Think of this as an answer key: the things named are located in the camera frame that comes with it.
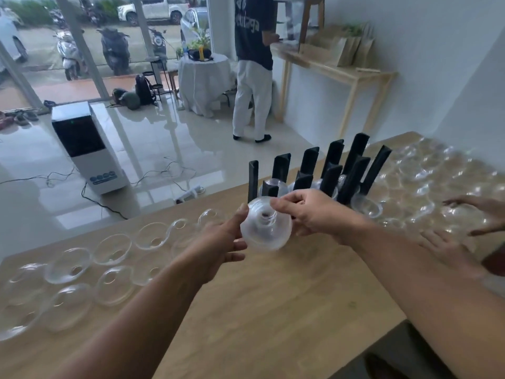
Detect person's right hand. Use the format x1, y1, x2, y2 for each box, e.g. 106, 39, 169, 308
270, 189, 371, 246

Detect person's left hand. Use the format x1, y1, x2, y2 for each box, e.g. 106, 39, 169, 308
185, 203, 250, 285

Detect clear plastic dome lid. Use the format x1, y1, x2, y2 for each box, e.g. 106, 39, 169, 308
240, 196, 293, 251

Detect person's left forearm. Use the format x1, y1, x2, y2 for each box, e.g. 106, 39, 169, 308
53, 248, 214, 379

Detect person's right forearm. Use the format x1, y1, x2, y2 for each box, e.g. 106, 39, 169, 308
343, 221, 505, 379

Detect row of black plastic sleeves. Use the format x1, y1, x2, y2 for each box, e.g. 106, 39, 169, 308
247, 133, 393, 206

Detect round table with white cloth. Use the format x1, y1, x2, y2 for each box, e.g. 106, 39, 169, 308
178, 52, 238, 118

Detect pile of clear dome lids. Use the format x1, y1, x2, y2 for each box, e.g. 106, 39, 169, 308
355, 136, 505, 253

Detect wooden console table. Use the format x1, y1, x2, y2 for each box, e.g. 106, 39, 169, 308
270, 42, 398, 139

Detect black backpack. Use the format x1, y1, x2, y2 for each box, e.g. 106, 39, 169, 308
134, 74, 158, 106

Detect white black air cooler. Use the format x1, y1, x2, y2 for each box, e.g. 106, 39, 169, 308
51, 101, 129, 196

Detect dark green helmet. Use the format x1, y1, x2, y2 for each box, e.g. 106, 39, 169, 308
118, 92, 141, 111

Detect rows of clear dome lids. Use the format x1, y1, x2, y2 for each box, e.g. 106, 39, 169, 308
0, 208, 227, 344

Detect black metal stool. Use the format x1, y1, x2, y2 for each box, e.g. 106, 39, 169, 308
142, 57, 165, 102

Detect black bag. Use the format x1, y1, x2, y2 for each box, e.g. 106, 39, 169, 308
186, 48, 214, 62

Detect row of brown paper bags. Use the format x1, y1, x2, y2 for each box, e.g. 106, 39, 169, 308
299, 23, 376, 68

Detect green potted plant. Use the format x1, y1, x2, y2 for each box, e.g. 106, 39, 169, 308
189, 27, 211, 52

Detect dark scooter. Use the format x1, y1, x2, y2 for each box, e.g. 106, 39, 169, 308
148, 27, 169, 60

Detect silver car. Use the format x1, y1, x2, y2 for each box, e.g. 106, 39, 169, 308
180, 7, 209, 47

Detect black scooter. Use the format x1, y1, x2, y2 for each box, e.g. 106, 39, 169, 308
96, 27, 133, 76

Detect white pickup truck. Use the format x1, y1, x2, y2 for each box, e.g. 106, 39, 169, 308
117, 0, 191, 27

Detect silver scooter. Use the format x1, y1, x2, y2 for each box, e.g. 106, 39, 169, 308
52, 28, 88, 82

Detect row of shoes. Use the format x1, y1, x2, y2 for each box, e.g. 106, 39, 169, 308
0, 99, 54, 131

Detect white car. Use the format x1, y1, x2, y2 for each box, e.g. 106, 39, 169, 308
0, 7, 29, 72

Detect black power cable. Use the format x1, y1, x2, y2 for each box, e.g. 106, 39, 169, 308
0, 156, 198, 221

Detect white window frame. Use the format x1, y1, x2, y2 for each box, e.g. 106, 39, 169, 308
0, 0, 215, 112

